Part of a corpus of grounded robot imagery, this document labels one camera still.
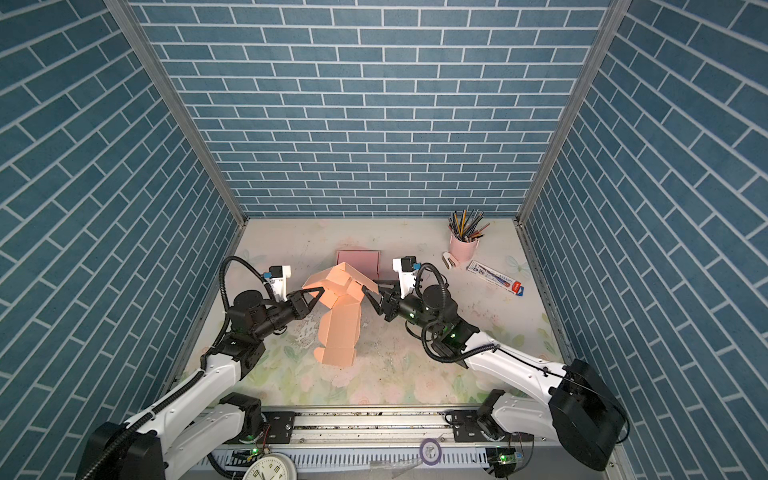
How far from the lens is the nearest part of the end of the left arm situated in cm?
62

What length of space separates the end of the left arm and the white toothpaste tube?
589mm

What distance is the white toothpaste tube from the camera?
3.32ft
